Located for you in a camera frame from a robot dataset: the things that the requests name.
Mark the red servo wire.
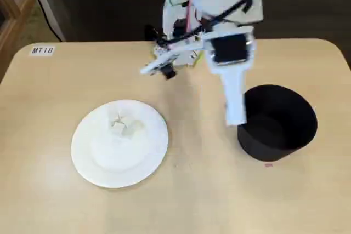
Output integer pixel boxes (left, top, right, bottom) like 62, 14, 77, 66
185, 0, 193, 33

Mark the white MT18 label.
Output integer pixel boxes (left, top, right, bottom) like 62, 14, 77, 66
29, 46, 56, 57

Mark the wooden shelf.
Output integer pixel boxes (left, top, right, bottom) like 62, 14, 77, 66
0, 0, 36, 84

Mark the white paper plate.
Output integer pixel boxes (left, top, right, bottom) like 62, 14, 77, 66
70, 99, 169, 190

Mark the black camera cable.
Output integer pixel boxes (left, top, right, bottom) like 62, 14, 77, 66
156, 0, 265, 47

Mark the black pot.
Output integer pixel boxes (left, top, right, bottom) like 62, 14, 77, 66
236, 84, 318, 162

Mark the thin black cable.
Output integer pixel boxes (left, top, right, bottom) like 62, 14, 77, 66
23, 0, 64, 42

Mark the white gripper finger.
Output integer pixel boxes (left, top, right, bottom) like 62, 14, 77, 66
208, 59, 255, 127

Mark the grey metal post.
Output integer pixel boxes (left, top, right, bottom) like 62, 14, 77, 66
24, 0, 68, 43

